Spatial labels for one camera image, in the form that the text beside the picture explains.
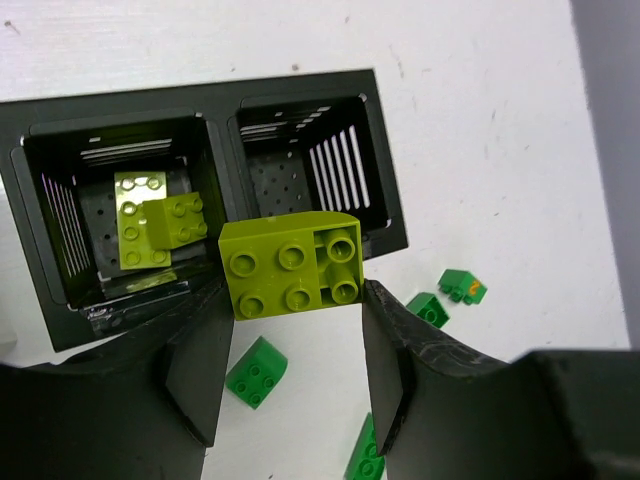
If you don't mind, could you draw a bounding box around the green square lego brick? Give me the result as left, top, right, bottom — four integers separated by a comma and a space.
225, 337, 288, 409

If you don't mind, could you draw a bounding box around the lime rounded lego brick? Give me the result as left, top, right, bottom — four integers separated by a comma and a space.
218, 211, 364, 321

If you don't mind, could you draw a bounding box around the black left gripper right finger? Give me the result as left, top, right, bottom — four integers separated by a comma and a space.
362, 280, 639, 479

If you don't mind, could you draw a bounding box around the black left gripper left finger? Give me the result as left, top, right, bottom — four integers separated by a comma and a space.
1, 280, 233, 479

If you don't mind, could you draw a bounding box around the lime lego by black container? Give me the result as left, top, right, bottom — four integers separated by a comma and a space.
142, 192, 208, 250

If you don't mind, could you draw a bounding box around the lime flat lego plate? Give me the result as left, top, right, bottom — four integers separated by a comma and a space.
114, 171, 171, 271

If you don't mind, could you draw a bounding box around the green long lego brick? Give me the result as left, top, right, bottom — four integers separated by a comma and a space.
344, 413, 385, 480

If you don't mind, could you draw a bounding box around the black two-compartment container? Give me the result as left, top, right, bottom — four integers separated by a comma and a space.
1, 70, 408, 351

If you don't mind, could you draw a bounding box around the green lego pair with yellow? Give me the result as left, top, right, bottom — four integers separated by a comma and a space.
406, 269, 488, 328

